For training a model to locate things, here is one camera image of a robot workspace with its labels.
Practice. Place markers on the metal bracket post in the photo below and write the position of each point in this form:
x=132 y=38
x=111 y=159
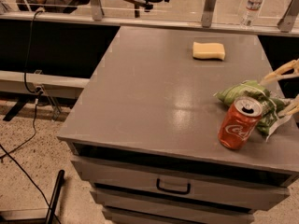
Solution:
x=97 y=12
x=208 y=12
x=287 y=21

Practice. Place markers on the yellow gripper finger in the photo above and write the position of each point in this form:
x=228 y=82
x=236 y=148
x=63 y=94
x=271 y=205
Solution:
x=291 y=109
x=285 y=71

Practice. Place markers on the black drawer handle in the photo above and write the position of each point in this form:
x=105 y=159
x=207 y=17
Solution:
x=172 y=188

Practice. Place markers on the metal bracket post right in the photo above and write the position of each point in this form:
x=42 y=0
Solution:
x=287 y=21

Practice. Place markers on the metal bracket post middle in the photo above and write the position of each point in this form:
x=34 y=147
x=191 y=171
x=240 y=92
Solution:
x=208 y=12

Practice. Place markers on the clear plastic water bottle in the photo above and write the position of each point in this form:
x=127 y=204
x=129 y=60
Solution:
x=252 y=8

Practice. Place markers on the orange coke can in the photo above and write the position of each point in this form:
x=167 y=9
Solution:
x=240 y=120

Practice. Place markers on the metal bracket post left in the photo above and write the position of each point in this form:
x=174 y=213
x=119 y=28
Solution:
x=97 y=12

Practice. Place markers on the black metal stand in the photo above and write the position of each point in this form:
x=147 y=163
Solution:
x=37 y=216

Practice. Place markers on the green jalapeno chip bag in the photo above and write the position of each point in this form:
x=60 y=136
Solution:
x=272 y=104

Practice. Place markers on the grey drawer cabinet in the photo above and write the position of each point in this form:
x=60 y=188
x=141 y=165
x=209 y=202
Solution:
x=149 y=112

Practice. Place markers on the yellow sponge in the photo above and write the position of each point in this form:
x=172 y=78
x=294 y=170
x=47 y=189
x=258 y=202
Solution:
x=206 y=51

